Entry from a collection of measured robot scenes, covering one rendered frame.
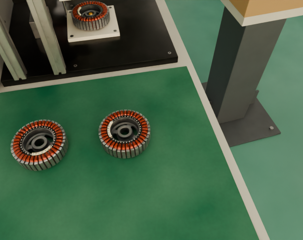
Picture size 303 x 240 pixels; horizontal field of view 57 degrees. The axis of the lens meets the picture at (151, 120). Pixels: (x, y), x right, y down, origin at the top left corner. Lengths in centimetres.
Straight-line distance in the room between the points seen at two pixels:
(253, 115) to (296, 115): 26
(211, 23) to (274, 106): 89
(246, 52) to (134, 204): 89
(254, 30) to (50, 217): 97
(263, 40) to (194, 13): 125
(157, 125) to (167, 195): 17
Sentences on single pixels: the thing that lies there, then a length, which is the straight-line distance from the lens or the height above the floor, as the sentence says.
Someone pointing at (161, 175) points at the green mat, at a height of 75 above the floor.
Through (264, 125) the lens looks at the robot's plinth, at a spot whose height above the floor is 2.
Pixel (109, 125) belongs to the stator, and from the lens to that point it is 61.
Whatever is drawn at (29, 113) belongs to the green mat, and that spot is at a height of 75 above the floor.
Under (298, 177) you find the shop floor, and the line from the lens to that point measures 159.
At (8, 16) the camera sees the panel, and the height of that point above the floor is 79.
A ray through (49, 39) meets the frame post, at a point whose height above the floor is 87.
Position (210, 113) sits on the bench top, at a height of 75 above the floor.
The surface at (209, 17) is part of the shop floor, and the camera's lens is 241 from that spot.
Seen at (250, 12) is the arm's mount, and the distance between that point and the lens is 102.
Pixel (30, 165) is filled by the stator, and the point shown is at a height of 78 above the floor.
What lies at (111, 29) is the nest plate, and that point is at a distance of 87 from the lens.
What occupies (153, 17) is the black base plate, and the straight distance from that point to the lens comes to 94.
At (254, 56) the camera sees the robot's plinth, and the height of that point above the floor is 48.
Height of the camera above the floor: 127
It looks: 53 degrees down
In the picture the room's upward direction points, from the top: straight up
